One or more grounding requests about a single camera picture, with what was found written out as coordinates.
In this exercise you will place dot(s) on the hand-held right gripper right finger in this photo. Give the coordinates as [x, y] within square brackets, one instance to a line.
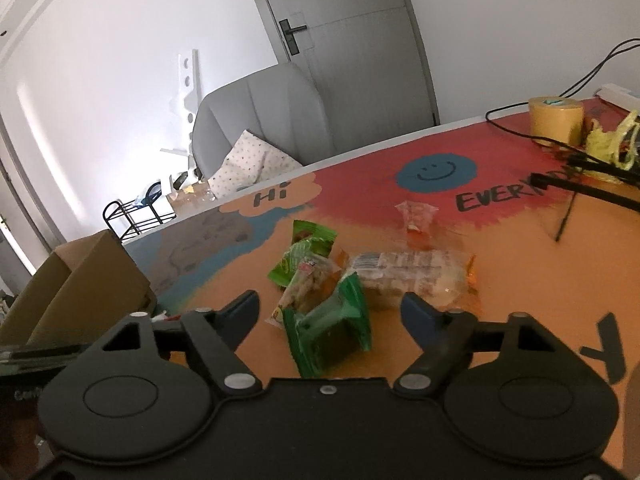
[417, 312]

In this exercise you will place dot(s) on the clear nut snack packet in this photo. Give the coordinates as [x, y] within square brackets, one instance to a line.
[307, 287]

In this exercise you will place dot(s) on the cardboard box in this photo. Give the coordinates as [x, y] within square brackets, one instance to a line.
[90, 280]

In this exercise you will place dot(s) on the grey door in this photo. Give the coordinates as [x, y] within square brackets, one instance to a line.
[350, 60]

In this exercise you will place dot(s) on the light green snack packet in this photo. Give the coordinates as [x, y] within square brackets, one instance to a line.
[315, 235]

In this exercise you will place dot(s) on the large green snack packet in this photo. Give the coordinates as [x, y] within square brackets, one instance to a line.
[325, 340]

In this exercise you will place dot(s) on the dotted white pillow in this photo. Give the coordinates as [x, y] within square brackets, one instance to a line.
[245, 165]

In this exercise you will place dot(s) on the blue item on rack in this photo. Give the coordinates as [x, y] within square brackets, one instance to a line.
[150, 195]

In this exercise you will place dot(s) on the small clear orange candy packet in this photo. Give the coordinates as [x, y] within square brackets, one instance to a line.
[416, 216]

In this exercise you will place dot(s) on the grey chair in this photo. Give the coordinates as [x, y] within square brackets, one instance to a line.
[260, 105]

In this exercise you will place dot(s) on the white board with holes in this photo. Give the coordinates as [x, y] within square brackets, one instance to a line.
[187, 67]

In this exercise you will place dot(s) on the white power strip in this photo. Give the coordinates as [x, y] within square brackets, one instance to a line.
[620, 94]

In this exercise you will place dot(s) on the open room door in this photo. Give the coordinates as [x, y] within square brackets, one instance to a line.
[12, 240]

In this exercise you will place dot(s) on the yellow tape roll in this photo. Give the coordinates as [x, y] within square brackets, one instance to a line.
[555, 122]

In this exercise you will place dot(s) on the crumpled yellow wrapper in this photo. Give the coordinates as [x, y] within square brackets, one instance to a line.
[607, 142]

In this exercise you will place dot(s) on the clear cracker packet orange ends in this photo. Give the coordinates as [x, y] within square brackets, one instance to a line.
[415, 272]

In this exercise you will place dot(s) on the black shoe rack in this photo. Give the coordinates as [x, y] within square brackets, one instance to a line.
[122, 220]

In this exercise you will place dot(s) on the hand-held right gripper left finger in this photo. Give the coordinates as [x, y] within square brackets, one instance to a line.
[242, 312]

